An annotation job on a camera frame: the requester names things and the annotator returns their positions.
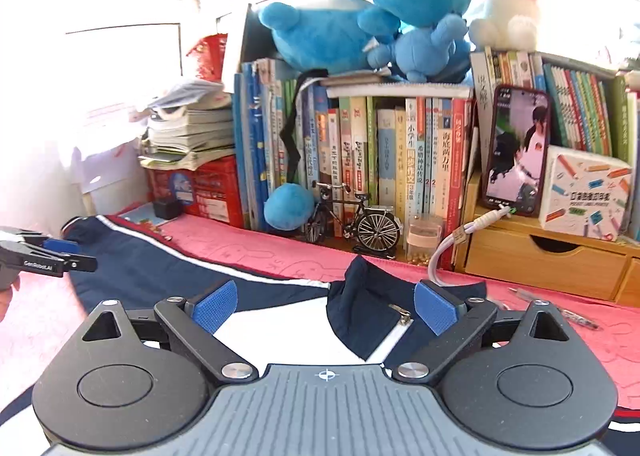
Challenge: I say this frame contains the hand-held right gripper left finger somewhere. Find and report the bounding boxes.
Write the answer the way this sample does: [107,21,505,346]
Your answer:
[80,280,261,382]

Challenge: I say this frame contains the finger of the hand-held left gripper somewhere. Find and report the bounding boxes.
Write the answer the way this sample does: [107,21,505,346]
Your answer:
[0,242,98,278]
[0,227,82,257]

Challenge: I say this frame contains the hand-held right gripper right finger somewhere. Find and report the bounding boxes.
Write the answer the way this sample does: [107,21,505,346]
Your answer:
[392,280,576,382]

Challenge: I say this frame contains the navy white red jacket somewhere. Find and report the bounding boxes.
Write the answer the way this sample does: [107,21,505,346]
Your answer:
[0,213,640,442]

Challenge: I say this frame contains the person's left hand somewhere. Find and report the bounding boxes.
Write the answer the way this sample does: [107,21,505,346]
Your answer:
[0,276,22,323]

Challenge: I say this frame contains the small glass jar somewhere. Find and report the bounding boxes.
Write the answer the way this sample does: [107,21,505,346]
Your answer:
[405,215,446,265]

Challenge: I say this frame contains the wooden drawer organizer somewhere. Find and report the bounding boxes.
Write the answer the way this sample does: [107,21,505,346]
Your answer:
[464,171,640,308]

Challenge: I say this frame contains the miniature black bicycle model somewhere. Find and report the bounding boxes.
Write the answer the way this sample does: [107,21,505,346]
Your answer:
[304,180,403,253]

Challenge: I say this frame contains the red plastic crate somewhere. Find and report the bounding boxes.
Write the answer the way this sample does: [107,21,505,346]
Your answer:
[147,155,246,227]

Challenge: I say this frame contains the blue plush ball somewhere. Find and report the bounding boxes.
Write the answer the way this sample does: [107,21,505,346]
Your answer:
[264,183,316,232]

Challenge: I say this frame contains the clear pen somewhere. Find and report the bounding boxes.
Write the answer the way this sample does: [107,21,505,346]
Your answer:
[509,286,601,332]

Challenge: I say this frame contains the row of children's books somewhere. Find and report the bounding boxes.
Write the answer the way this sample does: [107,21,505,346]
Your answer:
[234,58,481,232]

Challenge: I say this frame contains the stack of paper booklets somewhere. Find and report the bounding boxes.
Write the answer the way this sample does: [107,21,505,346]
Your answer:
[139,78,236,172]

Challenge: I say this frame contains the black smartphone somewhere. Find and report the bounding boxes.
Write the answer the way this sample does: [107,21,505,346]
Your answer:
[481,84,552,218]

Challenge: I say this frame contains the white pencil print box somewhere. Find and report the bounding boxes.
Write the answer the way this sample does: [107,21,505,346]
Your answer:
[539,145,633,239]

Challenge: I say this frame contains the red plastic basket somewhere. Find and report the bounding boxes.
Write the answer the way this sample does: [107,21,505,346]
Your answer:
[187,33,228,83]

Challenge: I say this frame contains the row of green spined books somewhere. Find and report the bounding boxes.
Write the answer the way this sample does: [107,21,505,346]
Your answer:
[470,48,640,242]

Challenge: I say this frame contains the small blue plush toy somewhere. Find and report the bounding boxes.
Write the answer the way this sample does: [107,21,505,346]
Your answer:
[367,13,472,84]

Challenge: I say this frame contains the large blue plush toy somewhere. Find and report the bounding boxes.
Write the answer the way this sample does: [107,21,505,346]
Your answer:
[257,0,401,76]

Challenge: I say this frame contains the white charging cable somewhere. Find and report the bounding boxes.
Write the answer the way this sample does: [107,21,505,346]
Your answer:
[427,203,518,289]

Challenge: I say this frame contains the black strap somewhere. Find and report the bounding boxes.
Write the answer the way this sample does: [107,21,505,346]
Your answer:
[279,68,329,187]

